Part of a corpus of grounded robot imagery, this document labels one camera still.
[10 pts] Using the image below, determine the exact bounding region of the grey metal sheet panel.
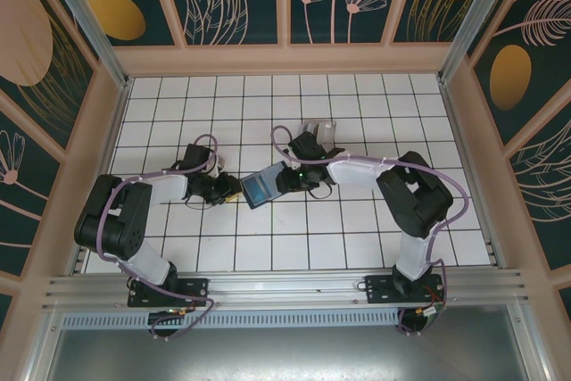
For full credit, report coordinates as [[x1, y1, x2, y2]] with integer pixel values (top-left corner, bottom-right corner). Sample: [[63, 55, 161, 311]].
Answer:
[[42, 304, 550, 381]]

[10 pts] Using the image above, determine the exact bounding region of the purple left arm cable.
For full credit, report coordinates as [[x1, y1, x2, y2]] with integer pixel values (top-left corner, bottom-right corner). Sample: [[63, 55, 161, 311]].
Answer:
[[96, 133, 220, 342]]

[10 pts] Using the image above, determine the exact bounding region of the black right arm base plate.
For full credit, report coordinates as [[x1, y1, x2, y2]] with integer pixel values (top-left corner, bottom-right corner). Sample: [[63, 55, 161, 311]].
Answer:
[[364, 273, 447, 306]]

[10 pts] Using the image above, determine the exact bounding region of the aluminium table side rail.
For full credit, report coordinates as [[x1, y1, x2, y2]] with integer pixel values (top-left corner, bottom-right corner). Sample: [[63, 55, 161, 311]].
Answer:
[[66, 77, 133, 276], [439, 79, 505, 269]]

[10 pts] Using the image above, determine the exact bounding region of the dark blue card holder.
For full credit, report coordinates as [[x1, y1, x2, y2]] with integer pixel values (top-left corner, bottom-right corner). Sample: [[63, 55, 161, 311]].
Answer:
[[239, 161, 289, 211]]

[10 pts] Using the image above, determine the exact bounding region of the blue credit card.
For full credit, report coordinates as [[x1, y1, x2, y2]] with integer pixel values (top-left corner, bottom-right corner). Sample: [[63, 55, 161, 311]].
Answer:
[[244, 170, 280, 203]]

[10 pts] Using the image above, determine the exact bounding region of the small electronics board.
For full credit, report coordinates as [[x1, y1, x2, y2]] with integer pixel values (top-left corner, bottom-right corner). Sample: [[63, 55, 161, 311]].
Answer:
[[146, 307, 197, 337], [399, 304, 445, 335]]

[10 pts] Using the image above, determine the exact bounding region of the aluminium front rail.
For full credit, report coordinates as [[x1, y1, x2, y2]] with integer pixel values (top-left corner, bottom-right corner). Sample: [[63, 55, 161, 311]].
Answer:
[[42, 269, 534, 311]]

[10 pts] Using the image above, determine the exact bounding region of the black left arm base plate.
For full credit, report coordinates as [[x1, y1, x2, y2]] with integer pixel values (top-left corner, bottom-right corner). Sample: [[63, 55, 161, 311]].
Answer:
[[128, 277, 211, 309]]

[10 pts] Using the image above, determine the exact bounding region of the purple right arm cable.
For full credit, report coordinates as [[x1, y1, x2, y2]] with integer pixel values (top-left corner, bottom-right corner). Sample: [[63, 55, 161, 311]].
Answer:
[[270, 125, 470, 337]]

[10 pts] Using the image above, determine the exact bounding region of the aluminium frame post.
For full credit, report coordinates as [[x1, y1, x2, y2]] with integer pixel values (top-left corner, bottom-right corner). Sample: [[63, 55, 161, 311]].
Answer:
[[438, 0, 533, 84], [36, 0, 133, 90]]

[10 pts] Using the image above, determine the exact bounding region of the grey slotted cable duct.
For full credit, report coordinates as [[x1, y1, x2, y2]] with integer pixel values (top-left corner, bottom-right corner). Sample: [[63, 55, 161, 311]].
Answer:
[[60, 311, 405, 331]]

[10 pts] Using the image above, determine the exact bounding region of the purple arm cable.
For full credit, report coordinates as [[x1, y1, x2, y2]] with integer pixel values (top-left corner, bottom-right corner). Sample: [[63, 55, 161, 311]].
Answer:
[[96, 133, 220, 342], [270, 125, 470, 337]]

